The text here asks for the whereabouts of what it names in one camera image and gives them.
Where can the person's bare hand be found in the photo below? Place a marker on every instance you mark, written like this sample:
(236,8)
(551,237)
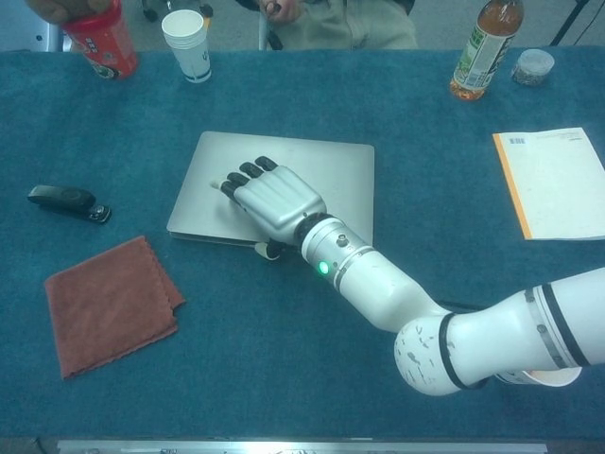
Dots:
(279,8)

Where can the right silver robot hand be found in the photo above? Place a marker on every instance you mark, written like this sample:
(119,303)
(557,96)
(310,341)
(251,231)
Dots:
(279,196)

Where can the silver laptop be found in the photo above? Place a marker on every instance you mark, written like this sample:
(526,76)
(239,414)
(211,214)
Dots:
(335,170)

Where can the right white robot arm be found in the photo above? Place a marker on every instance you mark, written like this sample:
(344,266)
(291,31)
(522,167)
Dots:
(378,284)

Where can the white chair leg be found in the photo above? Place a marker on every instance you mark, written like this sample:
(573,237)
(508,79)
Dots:
(264,35)

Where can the black chair castor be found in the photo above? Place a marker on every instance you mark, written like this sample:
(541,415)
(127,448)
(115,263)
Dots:
(207,9)

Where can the seated person in beige trousers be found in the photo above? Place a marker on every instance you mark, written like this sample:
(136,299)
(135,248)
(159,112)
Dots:
(350,26)

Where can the teal table mat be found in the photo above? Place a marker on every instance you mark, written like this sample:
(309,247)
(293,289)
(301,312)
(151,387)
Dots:
(236,354)

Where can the red snack canister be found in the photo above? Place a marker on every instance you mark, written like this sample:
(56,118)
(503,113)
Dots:
(106,47)

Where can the rust brown folded cloth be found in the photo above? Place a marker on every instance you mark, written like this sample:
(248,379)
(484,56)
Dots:
(113,302)

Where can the tea bottle with green label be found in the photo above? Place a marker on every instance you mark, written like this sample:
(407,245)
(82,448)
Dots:
(479,57)

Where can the black stapler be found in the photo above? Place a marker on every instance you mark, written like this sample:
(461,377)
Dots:
(57,196)

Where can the brown rounded object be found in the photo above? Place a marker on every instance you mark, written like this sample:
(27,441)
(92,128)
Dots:
(57,10)

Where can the small clear jar dark seeds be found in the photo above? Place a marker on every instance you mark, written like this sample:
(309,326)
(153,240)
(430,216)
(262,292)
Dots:
(533,68)

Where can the white notepad orange spine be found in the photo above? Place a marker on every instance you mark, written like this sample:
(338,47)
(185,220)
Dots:
(558,184)

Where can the black tripod leg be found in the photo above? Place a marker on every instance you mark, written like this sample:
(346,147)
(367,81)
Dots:
(569,23)

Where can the paper cup with orange drink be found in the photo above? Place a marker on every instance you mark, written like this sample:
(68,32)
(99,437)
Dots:
(548,378)

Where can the grey metal frame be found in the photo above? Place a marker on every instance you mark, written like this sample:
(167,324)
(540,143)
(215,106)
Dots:
(49,40)

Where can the aluminium profile rail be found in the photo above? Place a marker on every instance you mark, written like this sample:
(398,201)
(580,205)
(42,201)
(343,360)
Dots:
(302,447)

